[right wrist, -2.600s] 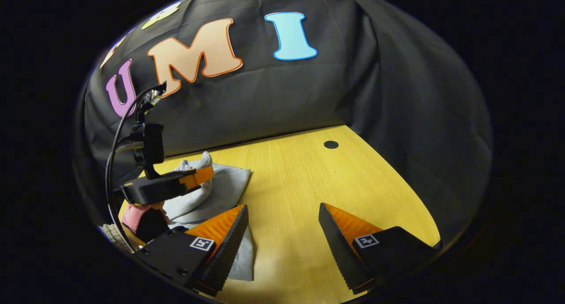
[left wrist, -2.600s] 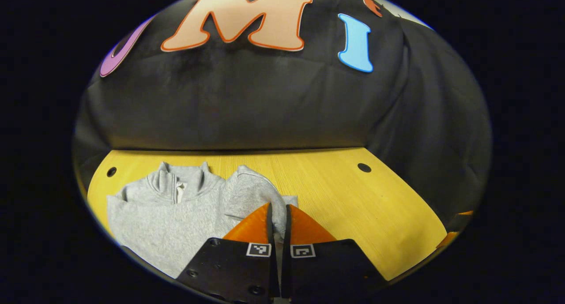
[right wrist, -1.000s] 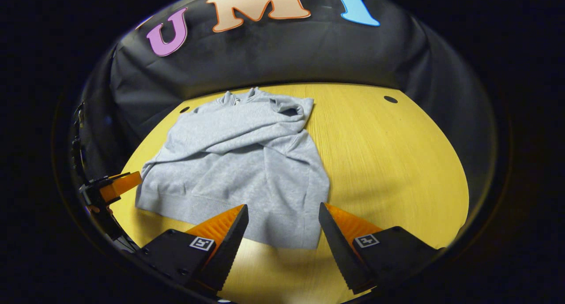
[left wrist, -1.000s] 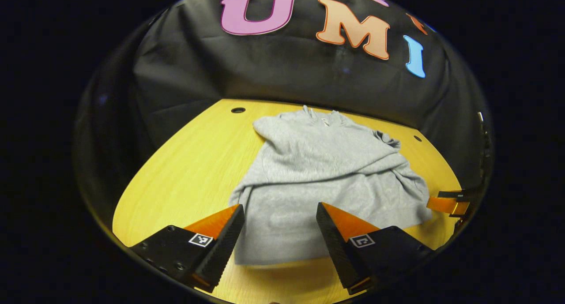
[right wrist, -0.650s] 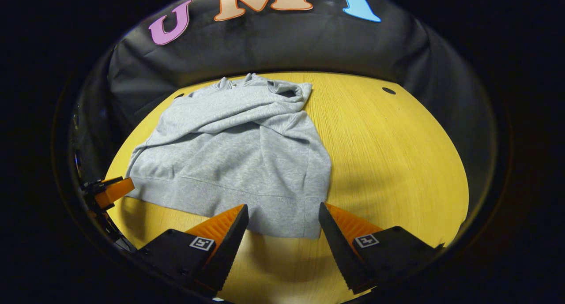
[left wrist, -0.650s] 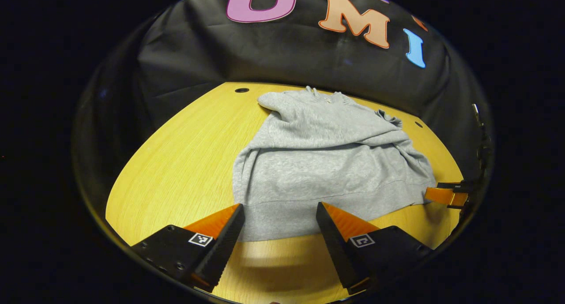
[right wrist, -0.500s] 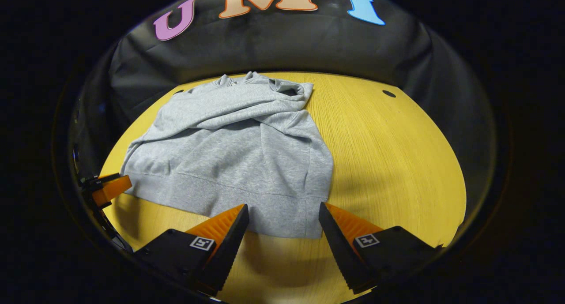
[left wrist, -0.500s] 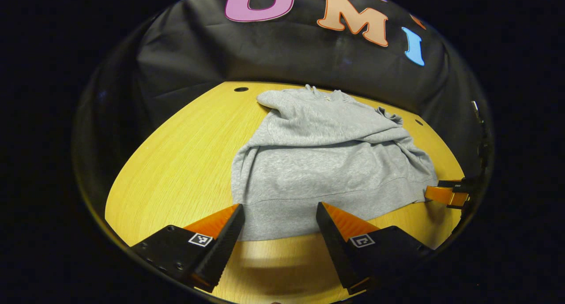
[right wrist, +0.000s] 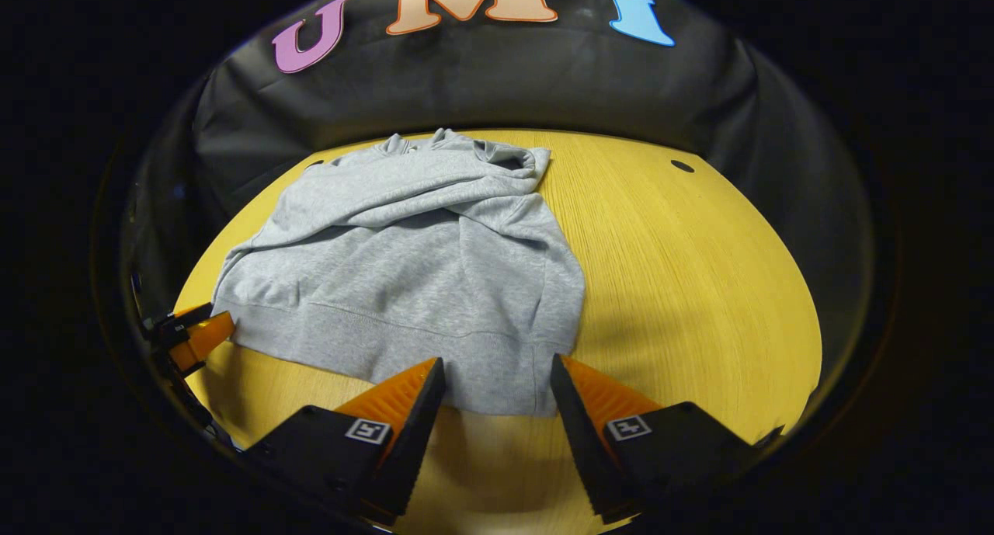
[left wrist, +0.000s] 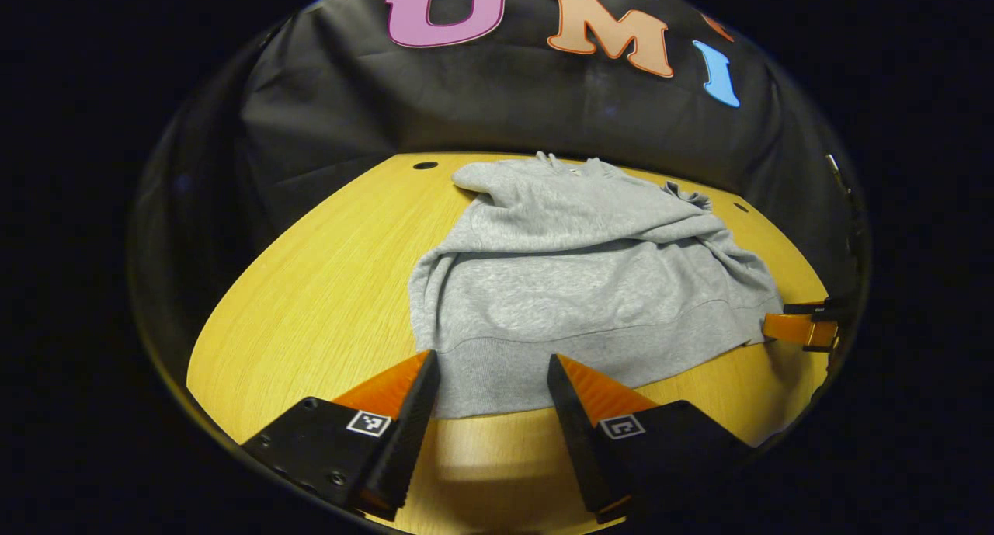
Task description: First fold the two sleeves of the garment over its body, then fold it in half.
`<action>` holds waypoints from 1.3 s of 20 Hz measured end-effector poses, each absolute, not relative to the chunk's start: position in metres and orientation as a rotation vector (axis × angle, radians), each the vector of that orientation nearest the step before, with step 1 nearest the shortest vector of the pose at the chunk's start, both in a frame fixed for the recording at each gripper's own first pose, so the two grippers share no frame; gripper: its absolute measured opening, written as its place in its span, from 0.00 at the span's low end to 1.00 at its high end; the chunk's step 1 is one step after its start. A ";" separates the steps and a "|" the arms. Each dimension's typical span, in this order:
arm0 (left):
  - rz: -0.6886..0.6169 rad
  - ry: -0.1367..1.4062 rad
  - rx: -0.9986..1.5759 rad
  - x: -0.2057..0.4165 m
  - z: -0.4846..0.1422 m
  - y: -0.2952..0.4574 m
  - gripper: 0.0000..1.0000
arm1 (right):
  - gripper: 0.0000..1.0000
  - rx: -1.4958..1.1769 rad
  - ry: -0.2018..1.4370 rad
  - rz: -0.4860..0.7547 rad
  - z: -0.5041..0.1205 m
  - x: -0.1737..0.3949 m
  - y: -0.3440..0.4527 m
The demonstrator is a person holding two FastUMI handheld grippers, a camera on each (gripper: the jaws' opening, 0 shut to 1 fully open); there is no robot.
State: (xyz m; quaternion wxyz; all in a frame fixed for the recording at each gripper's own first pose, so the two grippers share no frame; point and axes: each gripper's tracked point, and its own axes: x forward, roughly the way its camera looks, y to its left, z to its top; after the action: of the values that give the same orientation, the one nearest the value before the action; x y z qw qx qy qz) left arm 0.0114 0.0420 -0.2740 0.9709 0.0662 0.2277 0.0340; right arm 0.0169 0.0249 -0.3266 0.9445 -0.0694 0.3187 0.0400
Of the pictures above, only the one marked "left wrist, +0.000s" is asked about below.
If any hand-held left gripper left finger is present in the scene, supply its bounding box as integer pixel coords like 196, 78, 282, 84
241, 349, 442, 522

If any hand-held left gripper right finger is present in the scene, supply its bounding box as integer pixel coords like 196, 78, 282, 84
547, 354, 754, 524

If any black backdrop cloth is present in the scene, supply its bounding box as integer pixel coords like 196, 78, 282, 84
128, 0, 871, 349

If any grey zip-neck sweatshirt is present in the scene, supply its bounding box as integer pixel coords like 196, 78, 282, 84
408, 151, 784, 419

